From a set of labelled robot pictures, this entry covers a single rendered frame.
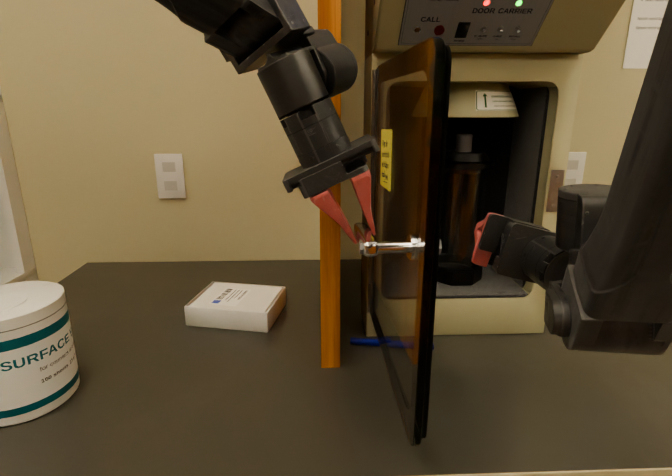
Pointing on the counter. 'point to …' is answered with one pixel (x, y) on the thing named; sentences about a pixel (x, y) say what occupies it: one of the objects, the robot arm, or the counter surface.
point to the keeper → (554, 189)
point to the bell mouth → (481, 101)
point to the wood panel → (329, 9)
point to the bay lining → (510, 155)
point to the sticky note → (386, 158)
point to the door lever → (368, 246)
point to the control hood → (569, 39)
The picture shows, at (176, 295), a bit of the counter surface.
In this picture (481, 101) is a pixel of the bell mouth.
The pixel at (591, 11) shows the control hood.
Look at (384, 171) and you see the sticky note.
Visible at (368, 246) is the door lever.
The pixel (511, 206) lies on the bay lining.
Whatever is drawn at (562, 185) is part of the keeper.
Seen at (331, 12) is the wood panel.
